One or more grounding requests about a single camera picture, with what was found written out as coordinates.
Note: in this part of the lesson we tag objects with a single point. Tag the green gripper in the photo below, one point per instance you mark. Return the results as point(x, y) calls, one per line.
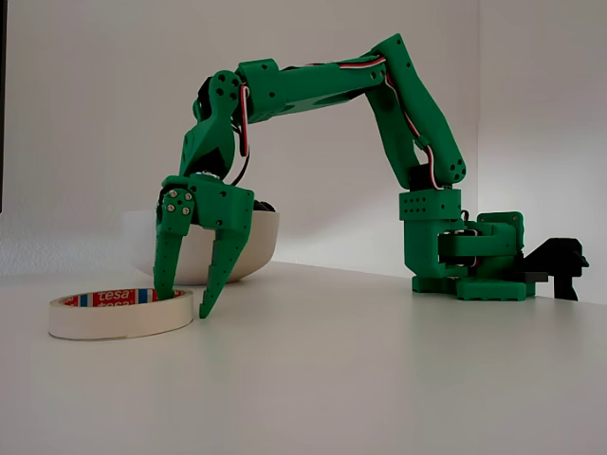
point(223, 202)

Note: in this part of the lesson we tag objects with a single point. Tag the beige masking tape roll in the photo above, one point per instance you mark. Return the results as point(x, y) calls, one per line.
point(114, 318)

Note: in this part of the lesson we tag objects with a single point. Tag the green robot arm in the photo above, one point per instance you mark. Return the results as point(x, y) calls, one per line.
point(332, 90)

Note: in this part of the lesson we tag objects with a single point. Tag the white round bowl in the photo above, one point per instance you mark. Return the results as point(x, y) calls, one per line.
point(265, 242)

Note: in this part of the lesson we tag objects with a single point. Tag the black cloth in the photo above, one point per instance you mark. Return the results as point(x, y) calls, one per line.
point(264, 206)

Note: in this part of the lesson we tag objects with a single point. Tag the black table clamp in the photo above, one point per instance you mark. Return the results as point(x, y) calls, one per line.
point(559, 265)

